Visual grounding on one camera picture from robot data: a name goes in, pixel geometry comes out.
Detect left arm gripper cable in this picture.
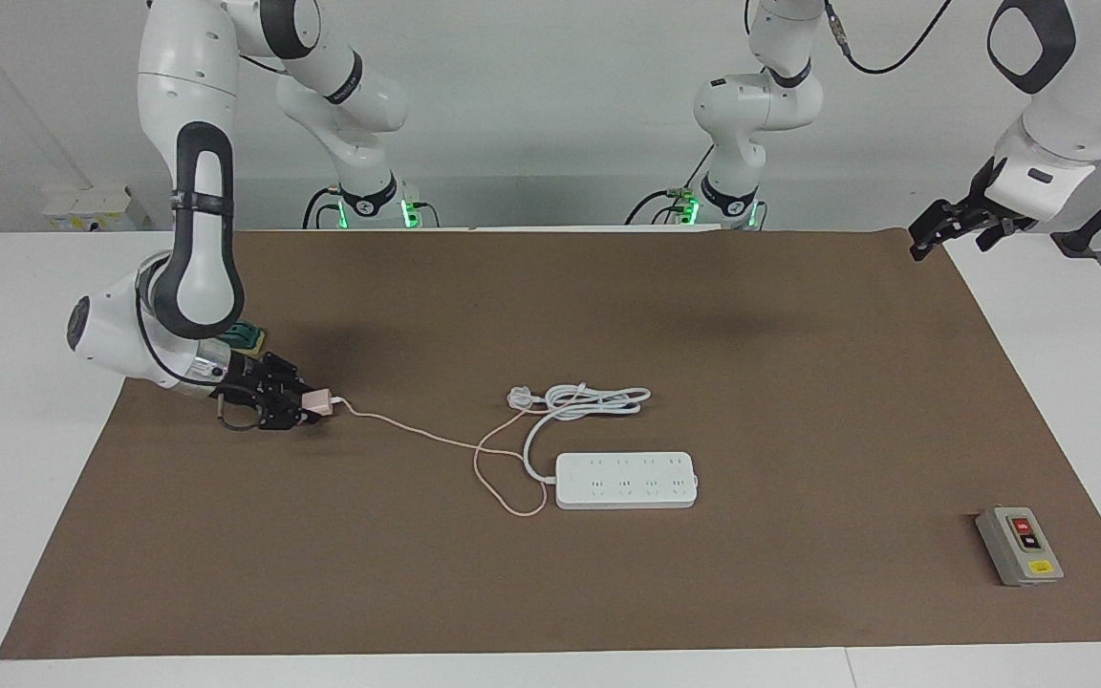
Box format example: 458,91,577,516
822,0,954,76

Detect black base power cable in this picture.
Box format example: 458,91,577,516
301,185,347,231
624,143,716,229

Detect brown table mat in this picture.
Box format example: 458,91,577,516
0,226,1101,661

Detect right arm gripper cable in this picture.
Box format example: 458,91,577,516
134,275,263,433

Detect white power strip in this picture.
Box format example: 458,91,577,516
554,451,701,511

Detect pink charging cable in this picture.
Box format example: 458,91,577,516
334,398,550,518

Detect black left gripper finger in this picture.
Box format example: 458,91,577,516
975,217,1038,253
908,199,968,262

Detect white wall box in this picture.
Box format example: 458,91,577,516
41,183,153,233

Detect white power strip cord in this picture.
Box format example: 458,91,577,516
507,382,653,484

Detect arm gripper cable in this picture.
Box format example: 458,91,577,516
134,275,263,433
822,0,954,76

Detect grey on-off switch box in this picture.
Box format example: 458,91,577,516
975,505,1066,588

